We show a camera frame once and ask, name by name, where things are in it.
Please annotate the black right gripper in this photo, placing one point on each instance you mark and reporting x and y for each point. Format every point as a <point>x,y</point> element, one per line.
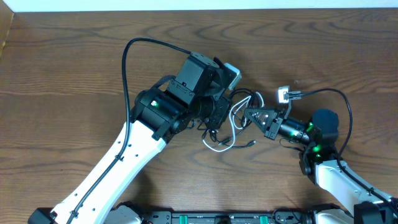
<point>269,132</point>

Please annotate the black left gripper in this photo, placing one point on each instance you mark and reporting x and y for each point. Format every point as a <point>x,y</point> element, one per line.
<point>217,125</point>

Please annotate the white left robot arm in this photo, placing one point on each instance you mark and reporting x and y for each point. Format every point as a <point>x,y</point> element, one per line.
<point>169,107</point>

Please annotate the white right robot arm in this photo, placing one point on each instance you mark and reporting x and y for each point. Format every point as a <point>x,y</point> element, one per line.
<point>320,162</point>

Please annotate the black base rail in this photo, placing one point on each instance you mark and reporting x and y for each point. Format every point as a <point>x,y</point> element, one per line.
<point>280,215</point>

